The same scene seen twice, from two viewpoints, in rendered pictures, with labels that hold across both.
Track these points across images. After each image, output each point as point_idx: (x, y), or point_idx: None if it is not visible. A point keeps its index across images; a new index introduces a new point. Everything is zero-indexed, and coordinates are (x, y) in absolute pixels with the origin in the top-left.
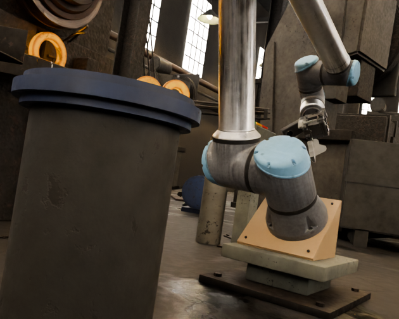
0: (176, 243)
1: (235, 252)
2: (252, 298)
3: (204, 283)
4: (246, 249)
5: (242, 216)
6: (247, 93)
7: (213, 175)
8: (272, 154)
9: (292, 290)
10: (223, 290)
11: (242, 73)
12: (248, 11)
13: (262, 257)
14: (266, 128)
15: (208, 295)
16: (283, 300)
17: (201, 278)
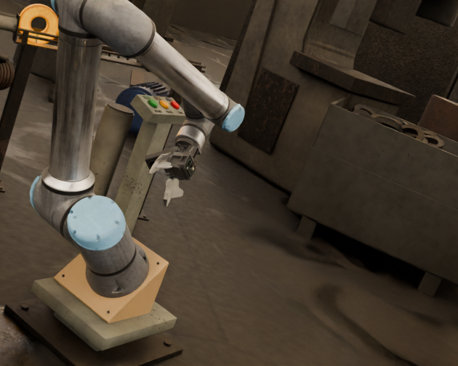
0: (36, 224)
1: (43, 293)
2: (40, 345)
3: (6, 315)
4: (51, 294)
5: (121, 208)
6: (77, 146)
7: (38, 210)
8: (83, 221)
9: (86, 342)
10: (19, 328)
11: (73, 128)
12: (84, 67)
13: (62, 308)
14: (177, 108)
15: None
16: (63, 356)
17: (6, 308)
